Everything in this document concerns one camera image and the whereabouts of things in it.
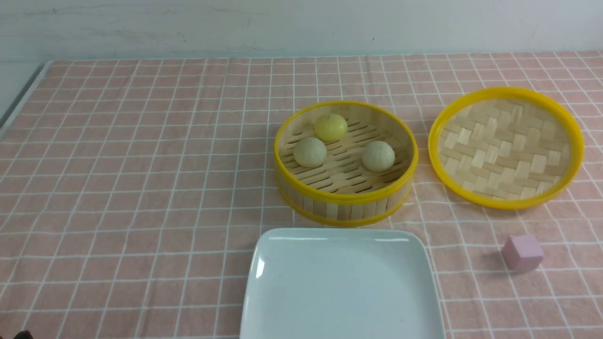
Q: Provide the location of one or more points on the yellow-rimmed bamboo steamer basket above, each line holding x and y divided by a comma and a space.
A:
343, 192

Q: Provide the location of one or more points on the yellow steamed bun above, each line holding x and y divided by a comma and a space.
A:
330, 127

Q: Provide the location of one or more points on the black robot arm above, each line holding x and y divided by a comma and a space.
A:
25, 334

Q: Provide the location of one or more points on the white steamed bun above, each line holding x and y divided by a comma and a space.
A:
378, 156
310, 152

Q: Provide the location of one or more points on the white square plate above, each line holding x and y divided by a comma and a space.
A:
311, 283

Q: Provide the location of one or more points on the pink cube block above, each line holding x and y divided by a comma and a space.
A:
522, 253

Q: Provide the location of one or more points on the yellow-rimmed woven steamer lid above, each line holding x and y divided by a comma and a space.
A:
506, 148

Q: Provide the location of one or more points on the pink checkered tablecloth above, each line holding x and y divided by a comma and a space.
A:
133, 193

